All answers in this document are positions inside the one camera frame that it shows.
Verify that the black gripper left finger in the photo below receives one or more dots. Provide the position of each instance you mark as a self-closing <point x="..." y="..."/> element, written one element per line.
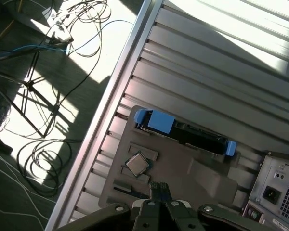
<point x="154" y="191"/>

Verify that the silver CPU chip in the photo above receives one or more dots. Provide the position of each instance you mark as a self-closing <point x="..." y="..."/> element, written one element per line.
<point x="137" y="164"/>

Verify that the white power strip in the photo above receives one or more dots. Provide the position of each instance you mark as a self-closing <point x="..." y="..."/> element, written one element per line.
<point x="60" y="33"/>

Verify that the grey parts rack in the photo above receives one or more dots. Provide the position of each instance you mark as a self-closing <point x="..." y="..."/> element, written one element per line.
<point x="183" y="168"/>

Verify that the grey power supply unit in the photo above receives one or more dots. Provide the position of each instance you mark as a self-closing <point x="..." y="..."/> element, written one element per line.
<point x="271" y="178"/>

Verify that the open black PC case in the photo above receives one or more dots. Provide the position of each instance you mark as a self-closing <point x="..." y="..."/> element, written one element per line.
<point x="257" y="173"/>

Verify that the dark power adapter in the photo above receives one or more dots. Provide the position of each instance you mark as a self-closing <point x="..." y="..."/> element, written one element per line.
<point x="4" y="146"/>

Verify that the black floor tripod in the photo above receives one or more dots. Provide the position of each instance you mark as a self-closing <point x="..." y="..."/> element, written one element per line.
<point x="29" y="84"/>

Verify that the hard disk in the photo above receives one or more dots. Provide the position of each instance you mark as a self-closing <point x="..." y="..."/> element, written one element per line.
<point x="159" y="122"/>

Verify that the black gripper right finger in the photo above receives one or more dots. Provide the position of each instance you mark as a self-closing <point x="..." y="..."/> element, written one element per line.
<point x="164" y="191"/>

